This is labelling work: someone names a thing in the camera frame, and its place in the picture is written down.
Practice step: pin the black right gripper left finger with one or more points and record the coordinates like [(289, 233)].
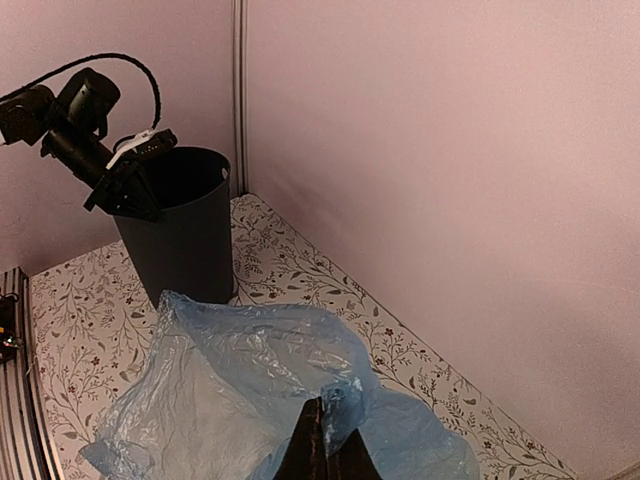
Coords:
[(305, 457)]

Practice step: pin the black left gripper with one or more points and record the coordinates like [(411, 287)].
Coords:
[(69, 126)]

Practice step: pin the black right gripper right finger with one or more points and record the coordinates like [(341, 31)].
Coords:
[(352, 461)]

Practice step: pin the dark grey trash bin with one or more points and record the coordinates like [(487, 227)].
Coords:
[(189, 249)]

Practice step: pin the blue plastic trash bag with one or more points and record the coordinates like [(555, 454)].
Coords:
[(225, 386)]

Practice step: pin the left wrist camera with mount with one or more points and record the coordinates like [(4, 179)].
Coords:
[(143, 146)]

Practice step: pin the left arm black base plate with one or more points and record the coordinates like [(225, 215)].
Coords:
[(11, 343)]

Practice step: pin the left aluminium corner post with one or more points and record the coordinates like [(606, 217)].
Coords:
[(240, 35)]

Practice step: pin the aluminium front rail frame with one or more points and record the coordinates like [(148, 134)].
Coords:
[(28, 450)]

